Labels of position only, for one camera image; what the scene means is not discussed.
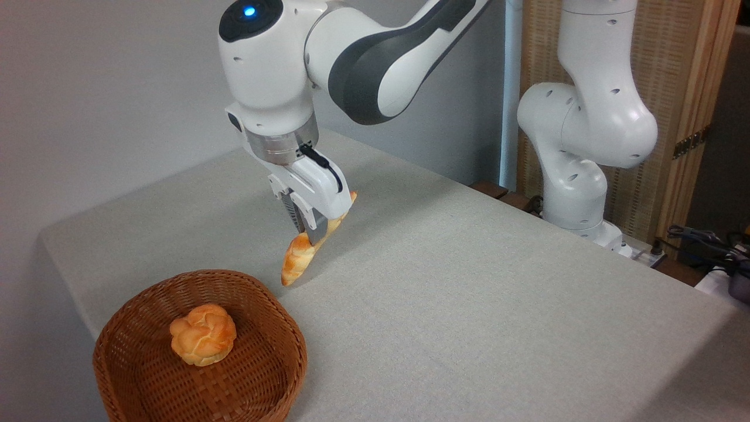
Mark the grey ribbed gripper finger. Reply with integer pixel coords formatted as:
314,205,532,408
305,215,329,247
279,189,306,234

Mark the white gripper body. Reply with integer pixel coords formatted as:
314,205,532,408
267,156,353,233

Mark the long twisted bread loaf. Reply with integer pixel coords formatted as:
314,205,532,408
281,190,358,287

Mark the round knotted bread bun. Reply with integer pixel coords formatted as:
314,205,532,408
169,304,238,367

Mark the brown woven wicker basket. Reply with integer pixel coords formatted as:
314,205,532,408
93,269,308,422

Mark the grey tablecloth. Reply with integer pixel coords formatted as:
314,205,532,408
40,129,750,422

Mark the white vertical pipe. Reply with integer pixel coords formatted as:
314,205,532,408
500,0,523,191

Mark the metal screen hinge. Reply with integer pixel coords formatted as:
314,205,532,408
672,125,711,160

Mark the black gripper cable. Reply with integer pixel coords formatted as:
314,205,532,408
298,145,344,195

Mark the black cable bundle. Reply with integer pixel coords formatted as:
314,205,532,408
667,224,750,266

